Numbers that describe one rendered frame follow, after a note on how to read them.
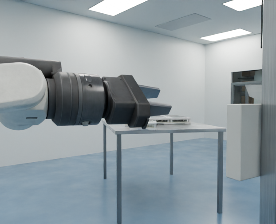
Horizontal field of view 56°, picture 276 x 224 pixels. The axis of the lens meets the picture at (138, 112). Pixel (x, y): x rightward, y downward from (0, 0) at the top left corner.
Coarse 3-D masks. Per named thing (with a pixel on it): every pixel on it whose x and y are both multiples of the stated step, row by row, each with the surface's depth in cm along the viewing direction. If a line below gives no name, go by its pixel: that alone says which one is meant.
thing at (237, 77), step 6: (234, 72) 740; (240, 72) 727; (246, 72) 713; (252, 72) 699; (258, 72) 687; (234, 78) 741; (240, 78) 727; (246, 78) 713; (252, 78) 700; (258, 78) 688; (240, 90) 728; (240, 96) 729; (234, 102) 742; (240, 102) 729; (252, 102) 701
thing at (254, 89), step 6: (234, 84) 514; (240, 84) 504; (246, 84) 503; (252, 84) 493; (258, 84) 534; (234, 90) 519; (246, 90) 554; (252, 90) 494; (258, 90) 485; (234, 96) 519; (246, 96) 554; (252, 96) 494; (258, 96) 485; (246, 102) 555; (258, 102) 509
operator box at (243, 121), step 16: (240, 112) 86; (256, 112) 90; (240, 128) 86; (256, 128) 91; (240, 144) 87; (256, 144) 91; (240, 160) 87; (256, 160) 91; (240, 176) 87; (256, 176) 92
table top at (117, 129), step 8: (104, 120) 356; (112, 128) 249; (120, 128) 248; (128, 128) 248; (160, 128) 248; (168, 128) 248; (176, 128) 248; (184, 128) 248; (192, 128) 248; (200, 128) 248; (208, 128) 250; (216, 128) 251; (224, 128) 253
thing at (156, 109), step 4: (152, 104) 46; (156, 104) 47; (160, 104) 47; (164, 104) 48; (168, 104) 49; (152, 108) 47; (156, 108) 47; (160, 108) 48; (164, 108) 48; (168, 108) 49; (152, 112) 48; (156, 112) 48; (160, 112) 48; (164, 112) 49; (168, 112) 49
